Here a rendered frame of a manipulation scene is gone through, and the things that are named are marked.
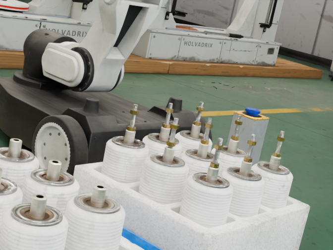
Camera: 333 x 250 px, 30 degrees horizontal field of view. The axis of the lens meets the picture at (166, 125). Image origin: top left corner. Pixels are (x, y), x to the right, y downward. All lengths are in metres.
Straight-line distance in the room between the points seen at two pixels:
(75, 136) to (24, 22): 1.78
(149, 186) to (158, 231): 0.10
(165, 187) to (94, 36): 0.80
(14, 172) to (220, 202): 0.39
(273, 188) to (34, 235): 0.66
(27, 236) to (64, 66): 1.15
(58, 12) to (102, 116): 2.01
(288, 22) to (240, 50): 2.52
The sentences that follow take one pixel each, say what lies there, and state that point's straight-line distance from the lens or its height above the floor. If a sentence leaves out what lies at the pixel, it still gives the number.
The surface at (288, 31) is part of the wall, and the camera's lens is 7.21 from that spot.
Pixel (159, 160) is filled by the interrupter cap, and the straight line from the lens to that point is 1.29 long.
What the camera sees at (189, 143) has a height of 0.24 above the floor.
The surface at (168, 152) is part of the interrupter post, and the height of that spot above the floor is 0.27.
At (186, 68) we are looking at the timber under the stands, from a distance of 4.20.
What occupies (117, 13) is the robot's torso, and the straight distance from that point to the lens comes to 1.85.
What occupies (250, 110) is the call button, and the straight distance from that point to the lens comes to 1.64.
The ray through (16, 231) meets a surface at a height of 0.24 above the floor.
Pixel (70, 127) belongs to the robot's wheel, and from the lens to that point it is 1.67.
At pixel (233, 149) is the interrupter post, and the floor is 0.26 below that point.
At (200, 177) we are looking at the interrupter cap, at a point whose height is 0.25.
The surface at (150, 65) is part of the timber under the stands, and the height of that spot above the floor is 0.05.
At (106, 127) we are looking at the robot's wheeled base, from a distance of 1.74.
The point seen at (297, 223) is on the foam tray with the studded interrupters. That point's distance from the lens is 1.46.
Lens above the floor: 0.63
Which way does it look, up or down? 13 degrees down
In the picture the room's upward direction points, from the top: 12 degrees clockwise
